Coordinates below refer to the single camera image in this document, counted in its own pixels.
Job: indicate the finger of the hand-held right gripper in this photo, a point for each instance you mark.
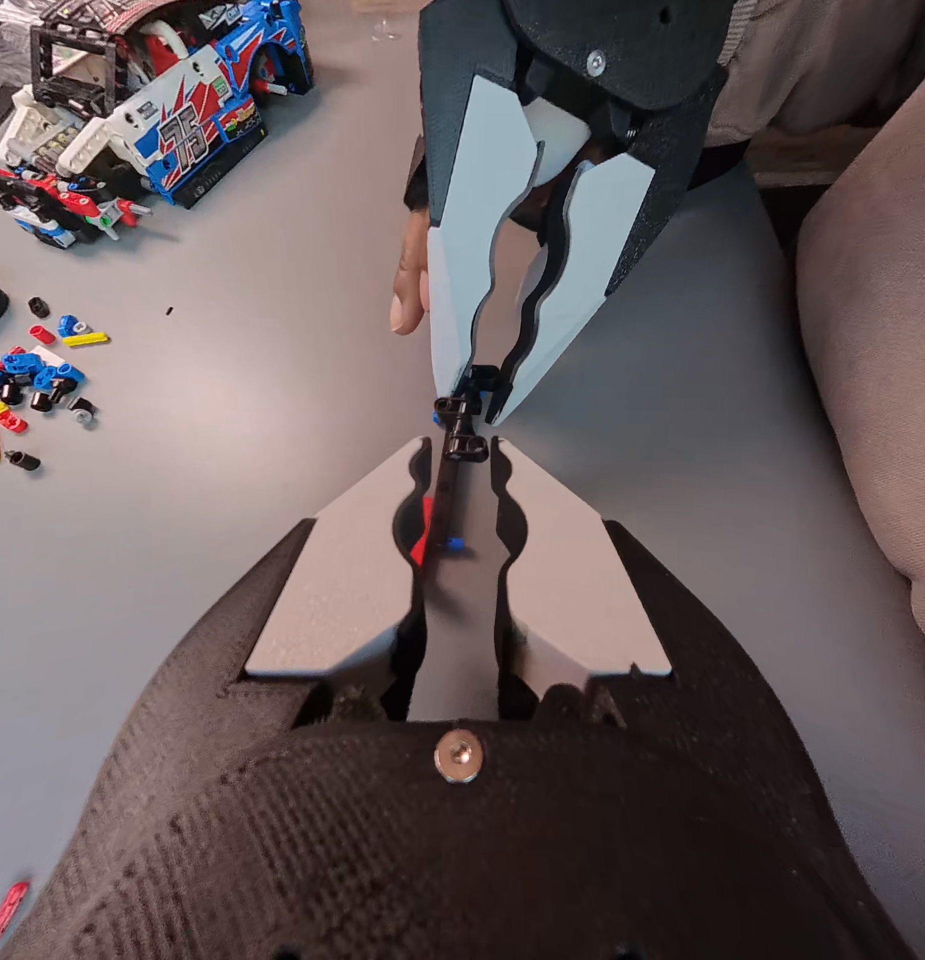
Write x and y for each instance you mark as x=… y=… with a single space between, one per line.
x=597 y=240
x=470 y=225

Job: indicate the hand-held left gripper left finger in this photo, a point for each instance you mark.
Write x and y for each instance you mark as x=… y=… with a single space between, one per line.
x=335 y=600

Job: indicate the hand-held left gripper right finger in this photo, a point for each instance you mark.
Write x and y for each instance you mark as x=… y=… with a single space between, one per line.
x=582 y=600

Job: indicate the black lego beam assembly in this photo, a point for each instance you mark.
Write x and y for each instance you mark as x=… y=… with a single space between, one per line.
x=444 y=495

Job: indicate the small black lego connector assembly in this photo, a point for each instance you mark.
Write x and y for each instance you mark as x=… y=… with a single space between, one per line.
x=462 y=424

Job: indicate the lego race car model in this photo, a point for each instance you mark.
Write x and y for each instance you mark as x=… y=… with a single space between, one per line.
x=177 y=127

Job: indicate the pile of mixed lego parts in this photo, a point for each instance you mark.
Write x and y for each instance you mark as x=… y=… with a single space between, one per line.
x=35 y=375

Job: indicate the red lego beam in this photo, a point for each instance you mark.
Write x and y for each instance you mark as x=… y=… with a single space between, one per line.
x=9 y=911

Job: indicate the person's right hand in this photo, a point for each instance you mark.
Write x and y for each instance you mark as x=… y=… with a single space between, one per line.
x=410 y=292

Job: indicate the clear plastic bag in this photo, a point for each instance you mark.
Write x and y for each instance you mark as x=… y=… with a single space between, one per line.
x=1 y=45

